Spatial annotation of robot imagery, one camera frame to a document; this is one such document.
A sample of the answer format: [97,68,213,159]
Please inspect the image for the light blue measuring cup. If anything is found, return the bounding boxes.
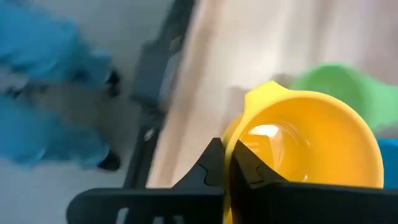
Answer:
[377,138,398,190]

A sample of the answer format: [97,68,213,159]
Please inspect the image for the green measuring cup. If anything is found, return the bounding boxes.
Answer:
[289,62,398,131]

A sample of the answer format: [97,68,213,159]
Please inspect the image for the black aluminium table frame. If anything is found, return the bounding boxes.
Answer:
[123,0,195,190]

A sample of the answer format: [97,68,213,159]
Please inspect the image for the yellow measuring cup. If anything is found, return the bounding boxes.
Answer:
[222,80,385,224]

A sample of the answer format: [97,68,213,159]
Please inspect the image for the person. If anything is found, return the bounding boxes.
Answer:
[0,0,122,172]

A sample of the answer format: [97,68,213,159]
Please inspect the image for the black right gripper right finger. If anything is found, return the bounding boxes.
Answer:
[231,139,398,224]

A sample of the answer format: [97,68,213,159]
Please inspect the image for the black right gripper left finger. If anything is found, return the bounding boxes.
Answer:
[66,138,226,224]

